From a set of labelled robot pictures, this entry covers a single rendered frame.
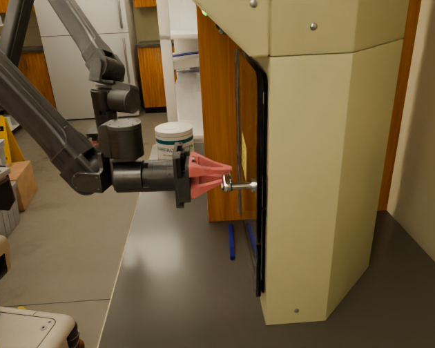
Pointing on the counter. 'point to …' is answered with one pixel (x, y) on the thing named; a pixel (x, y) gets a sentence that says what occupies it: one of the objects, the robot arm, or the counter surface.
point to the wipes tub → (175, 130)
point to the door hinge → (237, 110)
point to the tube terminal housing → (325, 147)
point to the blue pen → (231, 242)
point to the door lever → (235, 184)
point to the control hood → (242, 23)
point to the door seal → (264, 177)
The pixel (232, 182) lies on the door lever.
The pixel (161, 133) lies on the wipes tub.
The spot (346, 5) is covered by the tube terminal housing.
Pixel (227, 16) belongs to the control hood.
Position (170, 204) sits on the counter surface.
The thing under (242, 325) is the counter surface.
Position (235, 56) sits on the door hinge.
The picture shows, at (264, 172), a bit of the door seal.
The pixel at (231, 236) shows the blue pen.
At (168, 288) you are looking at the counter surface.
